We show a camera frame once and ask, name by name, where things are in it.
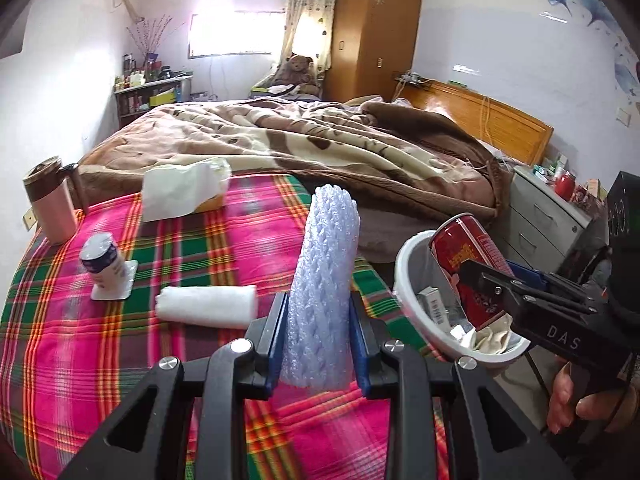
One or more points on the white plastic bin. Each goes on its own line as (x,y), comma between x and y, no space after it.
(415,305)

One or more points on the window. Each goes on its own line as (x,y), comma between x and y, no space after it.
(235,32)

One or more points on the beige wall socket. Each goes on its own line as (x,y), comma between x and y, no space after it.
(30,220)

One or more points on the red drink can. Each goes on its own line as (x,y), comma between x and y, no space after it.
(460,245)

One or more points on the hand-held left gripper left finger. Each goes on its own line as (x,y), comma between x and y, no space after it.
(277,340)

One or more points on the person's right hand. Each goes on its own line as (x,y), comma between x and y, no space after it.
(562,395)

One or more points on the lavender foam net sleeve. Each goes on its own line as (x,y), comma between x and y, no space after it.
(325,280)

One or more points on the brown beige blanket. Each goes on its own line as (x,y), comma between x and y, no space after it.
(325,145)

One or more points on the pink mug with brown lid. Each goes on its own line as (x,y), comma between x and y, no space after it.
(52,205)

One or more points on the grey nightstand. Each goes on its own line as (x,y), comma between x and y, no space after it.
(540,220)

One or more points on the red jar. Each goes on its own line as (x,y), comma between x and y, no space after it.
(565,185)

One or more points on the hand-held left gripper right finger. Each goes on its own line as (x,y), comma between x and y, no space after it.
(357,340)

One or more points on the white foam sleeve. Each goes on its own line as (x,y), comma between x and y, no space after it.
(205,304)

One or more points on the brown teddy bear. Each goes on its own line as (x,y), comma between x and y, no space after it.
(297,72)

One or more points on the white wall switch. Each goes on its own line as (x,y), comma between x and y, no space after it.
(624,116)

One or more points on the white tissue pack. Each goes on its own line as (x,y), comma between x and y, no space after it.
(175,190)

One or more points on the wooden headboard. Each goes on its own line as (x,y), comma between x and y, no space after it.
(500,120)

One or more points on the pink green plaid blanket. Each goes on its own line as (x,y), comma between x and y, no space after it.
(100,360)

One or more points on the vase with dry branches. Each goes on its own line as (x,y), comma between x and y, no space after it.
(150,45)

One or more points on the white slim box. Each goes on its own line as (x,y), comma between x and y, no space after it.
(434,307)

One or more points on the white power strip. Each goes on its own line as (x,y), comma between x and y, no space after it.
(412,79)

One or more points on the blue dolphin wall sticker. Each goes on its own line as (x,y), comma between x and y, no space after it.
(600,15)

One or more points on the white blue yogurt cup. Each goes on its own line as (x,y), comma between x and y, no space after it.
(102,262)

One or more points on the wooden wardrobe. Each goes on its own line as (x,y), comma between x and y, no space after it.
(375,35)

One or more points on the patterned curtain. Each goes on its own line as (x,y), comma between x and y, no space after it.
(310,15)

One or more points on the cluttered shelf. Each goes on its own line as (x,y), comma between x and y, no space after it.
(150,95)

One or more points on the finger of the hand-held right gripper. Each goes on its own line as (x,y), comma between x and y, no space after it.
(527,271)
(487,285)

